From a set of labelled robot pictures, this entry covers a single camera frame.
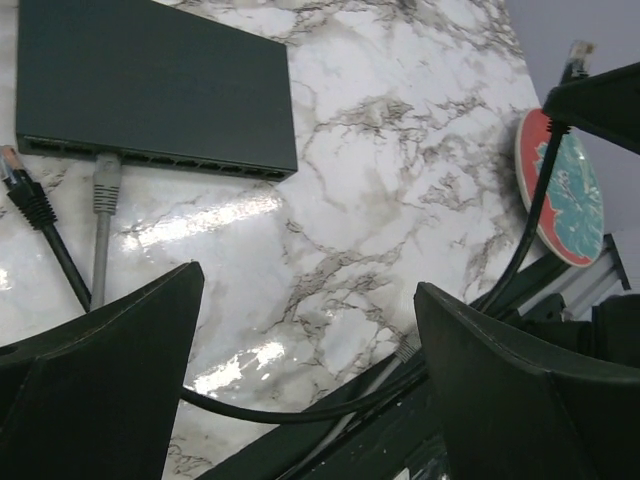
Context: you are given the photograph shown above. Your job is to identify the grey ethernet cable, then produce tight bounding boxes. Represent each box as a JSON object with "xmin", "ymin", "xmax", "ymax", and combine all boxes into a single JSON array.
[{"xmin": 89, "ymin": 152, "xmax": 123, "ymax": 309}]

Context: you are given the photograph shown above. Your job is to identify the dark grey network switch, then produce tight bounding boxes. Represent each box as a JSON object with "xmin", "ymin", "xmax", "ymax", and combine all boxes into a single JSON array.
[{"xmin": 15, "ymin": 1, "xmax": 298, "ymax": 181}]

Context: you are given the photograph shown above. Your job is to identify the aluminium rail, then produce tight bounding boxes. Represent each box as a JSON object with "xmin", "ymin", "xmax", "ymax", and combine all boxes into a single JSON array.
[{"xmin": 549, "ymin": 234, "xmax": 631, "ymax": 321}]

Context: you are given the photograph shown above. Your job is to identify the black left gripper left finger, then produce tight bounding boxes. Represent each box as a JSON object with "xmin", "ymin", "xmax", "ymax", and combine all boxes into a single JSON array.
[{"xmin": 1, "ymin": 262, "xmax": 204, "ymax": 479}]

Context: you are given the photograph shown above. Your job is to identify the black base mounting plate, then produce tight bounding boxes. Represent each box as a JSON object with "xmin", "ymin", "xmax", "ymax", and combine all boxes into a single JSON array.
[{"xmin": 197, "ymin": 255, "xmax": 570, "ymax": 479}]

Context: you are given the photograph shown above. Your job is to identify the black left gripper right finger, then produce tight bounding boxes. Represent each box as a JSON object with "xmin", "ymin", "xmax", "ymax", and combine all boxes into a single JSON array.
[{"xmin": 414, "ymin": 283, "xmax": 639, "ymax": 479}]

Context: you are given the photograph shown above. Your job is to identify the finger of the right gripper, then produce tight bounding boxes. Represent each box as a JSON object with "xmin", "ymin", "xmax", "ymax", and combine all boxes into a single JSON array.
[{"xmin": 543, "ymin": 63, "xmax": 640, "ymax": 150}]

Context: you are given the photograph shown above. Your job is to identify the red teal patterned plate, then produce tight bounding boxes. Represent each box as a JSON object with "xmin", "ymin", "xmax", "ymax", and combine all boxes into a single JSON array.
[{"xmin": 515, "ymin": 108, "xmax": 604, "ymax": 268}]

